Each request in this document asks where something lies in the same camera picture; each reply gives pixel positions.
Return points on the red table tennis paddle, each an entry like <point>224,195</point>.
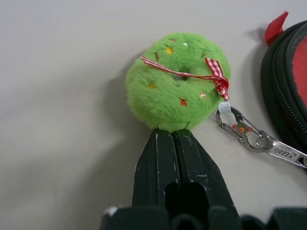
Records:
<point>301,72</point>

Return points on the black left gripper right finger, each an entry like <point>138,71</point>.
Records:
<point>199,167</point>

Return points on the silver carabiner clip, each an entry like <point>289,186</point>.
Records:
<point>236,127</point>

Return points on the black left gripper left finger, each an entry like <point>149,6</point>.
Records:
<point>153,167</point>

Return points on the silver zipper pull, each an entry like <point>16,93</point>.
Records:
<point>283,152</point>

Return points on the black and red zippered case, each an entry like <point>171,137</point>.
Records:
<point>273,83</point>

